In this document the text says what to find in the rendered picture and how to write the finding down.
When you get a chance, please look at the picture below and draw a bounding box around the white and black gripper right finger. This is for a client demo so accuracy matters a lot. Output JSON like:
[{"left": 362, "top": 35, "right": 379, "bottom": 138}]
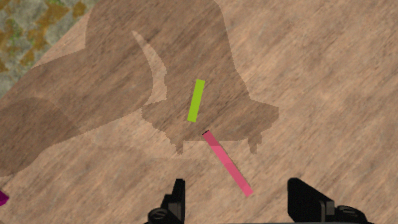
[{"left": 287, "top": 178, "right": 374, "bottom": 224}]

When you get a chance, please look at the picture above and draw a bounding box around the magenta rod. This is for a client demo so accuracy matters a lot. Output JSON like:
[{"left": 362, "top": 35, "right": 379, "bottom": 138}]
[{"left": 0, "top": 191, "right": 9, "bottom": 206}]

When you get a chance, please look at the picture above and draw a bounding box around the lime green rod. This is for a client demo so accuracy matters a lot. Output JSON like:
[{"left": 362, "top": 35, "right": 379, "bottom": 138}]
[{"left": 187, "top": 79, "right": 205, "bottom": 122}]

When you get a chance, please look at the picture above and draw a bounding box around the pink rod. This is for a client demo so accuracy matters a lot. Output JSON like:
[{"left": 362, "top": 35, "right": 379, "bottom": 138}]
[{"left": 202, "top": 130, "right": 253, "bottom": 197}]

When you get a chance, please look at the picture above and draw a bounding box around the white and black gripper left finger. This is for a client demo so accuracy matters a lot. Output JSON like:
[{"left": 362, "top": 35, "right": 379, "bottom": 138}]
[{"left": 144, "top": 178, "right": 185, "bottom": 224}]

